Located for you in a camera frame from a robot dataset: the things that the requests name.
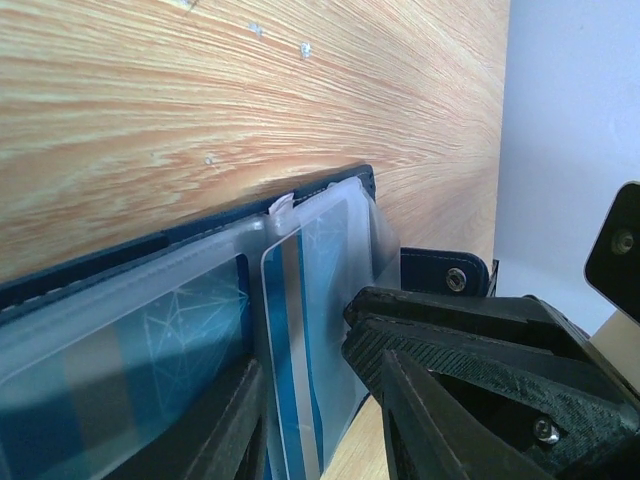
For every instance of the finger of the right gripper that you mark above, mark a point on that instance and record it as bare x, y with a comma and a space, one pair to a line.
517, 365

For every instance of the blue card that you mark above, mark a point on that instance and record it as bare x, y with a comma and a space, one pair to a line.
88, 381
309, 277

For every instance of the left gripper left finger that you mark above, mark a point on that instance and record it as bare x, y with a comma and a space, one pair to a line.
221, 436

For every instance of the blue card holder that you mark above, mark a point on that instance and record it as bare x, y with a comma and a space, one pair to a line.
251, 230

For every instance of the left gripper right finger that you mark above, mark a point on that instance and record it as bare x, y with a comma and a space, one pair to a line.
429, 435

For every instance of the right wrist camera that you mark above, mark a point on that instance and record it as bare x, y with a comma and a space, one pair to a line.
612, 268

